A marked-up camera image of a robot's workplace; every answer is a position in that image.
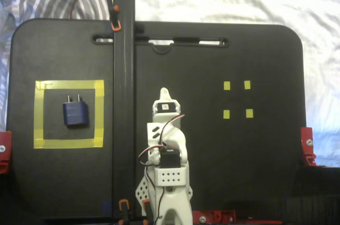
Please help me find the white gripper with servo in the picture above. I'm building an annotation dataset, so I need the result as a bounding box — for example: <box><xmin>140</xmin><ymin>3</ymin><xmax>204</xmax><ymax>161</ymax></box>
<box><xmin>152</xmin><ymin>86</ymin><xmax>185</xmax><ymax>124</ymax></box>

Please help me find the blue and white charger plug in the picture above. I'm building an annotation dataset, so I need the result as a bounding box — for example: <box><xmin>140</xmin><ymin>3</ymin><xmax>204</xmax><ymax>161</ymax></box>
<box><xmin>62</xmin><ymin>94</ymin><xmax>88</xmax><ymax>129</ymax></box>

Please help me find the black flat bar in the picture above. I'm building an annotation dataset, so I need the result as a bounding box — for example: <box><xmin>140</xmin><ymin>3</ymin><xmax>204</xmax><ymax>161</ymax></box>
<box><xmin>113</xmin><ymin>0</ymin><xmax>136</xmax><ymax>222</ymax></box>

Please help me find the orange and black spring clamp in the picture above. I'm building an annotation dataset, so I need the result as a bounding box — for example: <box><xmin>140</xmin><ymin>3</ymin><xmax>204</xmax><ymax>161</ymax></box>
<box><xmin>105</xmin><ymin>0</ymin><xmax>122</xmax><ymax>32</ymax></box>

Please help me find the small orange base clamp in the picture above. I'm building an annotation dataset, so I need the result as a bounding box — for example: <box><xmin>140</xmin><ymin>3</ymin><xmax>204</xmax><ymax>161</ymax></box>
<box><xmin>142</xmin><ymin>200</ymin><xmax>155</xmax><ymax>225</ymax></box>

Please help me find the orange and black bar clamp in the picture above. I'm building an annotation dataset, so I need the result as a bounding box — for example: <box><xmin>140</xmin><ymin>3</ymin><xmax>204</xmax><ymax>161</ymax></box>
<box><xmin>118</xmin><ymin>200</ymin><xmax>132</xmax><ymax>225</ymax></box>

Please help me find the yellow tape square outline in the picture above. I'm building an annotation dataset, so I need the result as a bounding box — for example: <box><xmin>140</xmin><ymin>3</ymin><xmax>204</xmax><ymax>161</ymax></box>
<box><xmin>33</xmin><ymin>79</ymin><xmax>105</xmax><ymax>149</ymax></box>

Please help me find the black backdrop sheet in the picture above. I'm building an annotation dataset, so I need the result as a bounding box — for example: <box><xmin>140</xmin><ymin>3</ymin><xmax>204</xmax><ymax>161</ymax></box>
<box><xmin>0</xmin><ymin>166</ymin><xmax>340</xmax><ymax>225</ymax></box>

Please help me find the red white servo wire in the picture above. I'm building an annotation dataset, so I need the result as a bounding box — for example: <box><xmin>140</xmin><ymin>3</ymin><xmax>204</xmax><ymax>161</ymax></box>
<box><xmin>138</xmin><ymin>114</ymin><xmax>185</xmax><ymax>167</ymax></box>

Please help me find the red post foot bracket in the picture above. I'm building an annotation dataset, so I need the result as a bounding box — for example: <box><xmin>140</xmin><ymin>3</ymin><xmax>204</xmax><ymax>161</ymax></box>
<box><xmin>194</xmin><ymin>210</ymin><xmax>237</xmax><ymax>223</ymax></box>

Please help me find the red corner bracket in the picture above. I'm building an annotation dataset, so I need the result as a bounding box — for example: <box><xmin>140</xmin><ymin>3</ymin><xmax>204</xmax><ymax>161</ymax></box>
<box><xmin>300</xmin><ymin>126</ymin><xmax>317</xmax><ymax>167</ymax></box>
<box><xmin>0</xmin><ymin>131</ymin><xmax>13</xmax><ymax>175</ymax></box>

